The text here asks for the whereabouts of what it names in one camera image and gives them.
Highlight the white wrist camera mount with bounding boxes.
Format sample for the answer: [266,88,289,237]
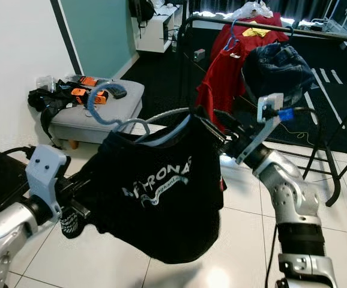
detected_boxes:
[237,93,285,164]
[26,144,69,220]

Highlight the black backpack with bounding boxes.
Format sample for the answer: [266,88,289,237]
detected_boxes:
[128,0,156,22]

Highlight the blue denim jeans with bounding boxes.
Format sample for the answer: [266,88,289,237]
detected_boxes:
[243,42,315,109]

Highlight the black t-shirt with white print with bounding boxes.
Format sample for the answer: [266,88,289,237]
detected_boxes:
[59,107,225,265]

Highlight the black metal clothes rack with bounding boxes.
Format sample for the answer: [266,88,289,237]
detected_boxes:
[177,15,347,208]

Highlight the grey plastic hanger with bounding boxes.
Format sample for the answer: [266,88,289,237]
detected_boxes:
[88,80,198,145]

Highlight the white shelf unit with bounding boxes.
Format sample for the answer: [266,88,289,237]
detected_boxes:
[133,6,183,53]

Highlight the white crumpled plastic bag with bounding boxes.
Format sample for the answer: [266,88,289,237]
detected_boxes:
[234,2,275,20]

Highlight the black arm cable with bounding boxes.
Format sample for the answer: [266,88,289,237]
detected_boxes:
[0,146,36,164]
[264,107,327,288]

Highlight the black strap bundle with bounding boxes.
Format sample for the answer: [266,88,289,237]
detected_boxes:
[28,87,72,130]

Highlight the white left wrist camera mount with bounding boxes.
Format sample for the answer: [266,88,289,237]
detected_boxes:
[26,144,69,220]

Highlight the dark pleated curtain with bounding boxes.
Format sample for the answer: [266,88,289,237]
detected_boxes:
[189,0,347,25]

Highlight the red cloth with yellow star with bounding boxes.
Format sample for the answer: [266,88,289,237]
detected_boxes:
[222,13,288,46]

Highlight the red t-shirt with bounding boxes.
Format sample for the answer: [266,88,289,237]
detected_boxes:
[196,30,258,130]

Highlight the grey padded ottoman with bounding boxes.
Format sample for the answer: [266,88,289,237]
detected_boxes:
[49,78,145,151]

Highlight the blue plastic hanger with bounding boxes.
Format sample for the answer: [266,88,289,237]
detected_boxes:
[222,18,243,52]

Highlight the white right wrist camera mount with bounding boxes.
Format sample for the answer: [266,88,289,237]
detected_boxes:
[237,93,285,164]

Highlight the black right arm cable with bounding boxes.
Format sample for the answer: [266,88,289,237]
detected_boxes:
[264,107,327,288]

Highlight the black case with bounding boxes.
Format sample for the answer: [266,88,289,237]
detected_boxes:
[0,150,30,223]

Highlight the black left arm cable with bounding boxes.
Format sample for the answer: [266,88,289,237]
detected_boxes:
[0,146,36,164]

